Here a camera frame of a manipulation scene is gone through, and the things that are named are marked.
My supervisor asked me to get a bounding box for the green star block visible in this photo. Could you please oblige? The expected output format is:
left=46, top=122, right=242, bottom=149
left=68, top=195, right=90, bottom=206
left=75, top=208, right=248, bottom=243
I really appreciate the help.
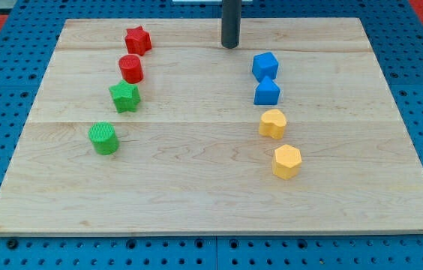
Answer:
left=109, top=79, right=141, bottom=113

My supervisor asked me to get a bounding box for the red star block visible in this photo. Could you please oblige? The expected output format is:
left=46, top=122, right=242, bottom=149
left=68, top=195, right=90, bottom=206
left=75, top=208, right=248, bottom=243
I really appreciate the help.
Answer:
left=124, top=25, right=152, bottom=56

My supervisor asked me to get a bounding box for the yellow heart block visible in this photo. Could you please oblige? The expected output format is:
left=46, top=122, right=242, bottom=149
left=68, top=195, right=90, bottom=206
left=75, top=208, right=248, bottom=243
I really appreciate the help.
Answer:
left=258, top=109, right=287, bottom=140

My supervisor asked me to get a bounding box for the light wooden board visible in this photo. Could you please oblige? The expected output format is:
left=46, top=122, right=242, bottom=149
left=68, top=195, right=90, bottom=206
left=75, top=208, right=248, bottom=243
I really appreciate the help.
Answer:
left=0, top=17, right=423, bottom=237

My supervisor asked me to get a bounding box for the blue triangular prism block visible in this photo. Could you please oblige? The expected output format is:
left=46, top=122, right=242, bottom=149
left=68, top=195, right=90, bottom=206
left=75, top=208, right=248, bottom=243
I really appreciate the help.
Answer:
left=253, top=76, right=281, bottom=105

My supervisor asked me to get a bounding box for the yellow hexagon block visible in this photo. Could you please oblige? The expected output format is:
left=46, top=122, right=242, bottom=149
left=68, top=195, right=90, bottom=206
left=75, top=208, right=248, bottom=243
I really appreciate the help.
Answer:
left=271, top=145, right=302, bottom=180

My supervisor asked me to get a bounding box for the blue cube block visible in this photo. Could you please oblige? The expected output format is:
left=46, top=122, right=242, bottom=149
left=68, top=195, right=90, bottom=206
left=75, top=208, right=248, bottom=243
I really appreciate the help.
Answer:
left=252, top=52, right=279, bottom=82

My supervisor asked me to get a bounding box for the red cylinder block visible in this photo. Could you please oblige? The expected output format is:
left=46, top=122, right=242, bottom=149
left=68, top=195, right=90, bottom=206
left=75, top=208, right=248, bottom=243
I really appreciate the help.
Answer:
left=118, top=55, right=144, bottom=84

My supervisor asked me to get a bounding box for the green cylinder block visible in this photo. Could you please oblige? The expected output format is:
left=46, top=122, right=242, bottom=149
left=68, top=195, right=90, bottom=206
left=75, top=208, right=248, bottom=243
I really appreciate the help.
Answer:
left=88, top=122, right=119, bottom=155

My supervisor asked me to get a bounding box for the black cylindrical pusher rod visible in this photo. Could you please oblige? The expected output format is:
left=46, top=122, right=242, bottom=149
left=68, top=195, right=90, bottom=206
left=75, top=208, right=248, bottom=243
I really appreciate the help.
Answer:
left=220, top=0, right=242, bottom=49

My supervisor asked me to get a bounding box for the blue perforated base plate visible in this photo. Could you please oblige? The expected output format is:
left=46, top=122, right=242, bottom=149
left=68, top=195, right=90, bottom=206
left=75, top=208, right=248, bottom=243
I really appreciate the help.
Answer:
left=0, top=0, right=423, bottom=269

